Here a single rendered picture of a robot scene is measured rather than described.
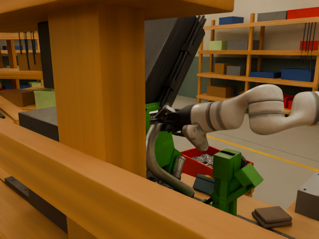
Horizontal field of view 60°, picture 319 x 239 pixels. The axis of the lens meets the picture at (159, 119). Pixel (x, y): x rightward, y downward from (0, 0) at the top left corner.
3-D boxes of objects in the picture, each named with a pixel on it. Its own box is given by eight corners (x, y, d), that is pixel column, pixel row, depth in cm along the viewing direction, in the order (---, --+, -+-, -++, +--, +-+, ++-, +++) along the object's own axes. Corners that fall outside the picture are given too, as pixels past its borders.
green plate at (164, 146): (160, 159, 100) (148, 103, 99) (177, 159, 95) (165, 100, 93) (137, 169, 92) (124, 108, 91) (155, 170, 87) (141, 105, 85)
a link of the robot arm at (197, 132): (180, 133, 64) (202, 130, 59) (193, 95, 69) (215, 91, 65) (200, 153, 68) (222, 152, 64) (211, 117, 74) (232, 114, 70)
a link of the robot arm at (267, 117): (255, 134, 54) (328, 132, 53) (252, 90, 55) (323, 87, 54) (246, 136, 61) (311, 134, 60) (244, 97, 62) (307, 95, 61)
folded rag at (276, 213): (263, 229, 85) (264, 221, 85) (250, 214, 93) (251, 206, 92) (292, 226, 87) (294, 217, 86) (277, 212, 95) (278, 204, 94)
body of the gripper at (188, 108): (213, 116, 73) (185, 119, 80) (196, 96, 69) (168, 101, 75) (206, 140, 70) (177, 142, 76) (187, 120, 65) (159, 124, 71)
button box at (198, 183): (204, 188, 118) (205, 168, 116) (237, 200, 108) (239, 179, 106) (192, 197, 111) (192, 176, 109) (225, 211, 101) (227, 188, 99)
